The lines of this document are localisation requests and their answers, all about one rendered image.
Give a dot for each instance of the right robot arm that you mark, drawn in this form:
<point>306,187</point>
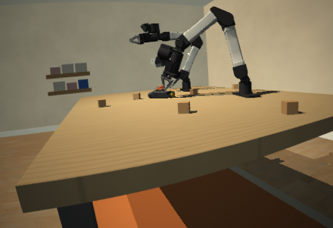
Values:
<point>167,36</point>

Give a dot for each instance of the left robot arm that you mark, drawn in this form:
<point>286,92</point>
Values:
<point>226,21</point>

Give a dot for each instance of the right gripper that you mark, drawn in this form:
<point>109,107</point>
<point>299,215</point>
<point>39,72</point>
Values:
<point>141,39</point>

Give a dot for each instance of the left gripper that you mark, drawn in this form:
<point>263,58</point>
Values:
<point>174,73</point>

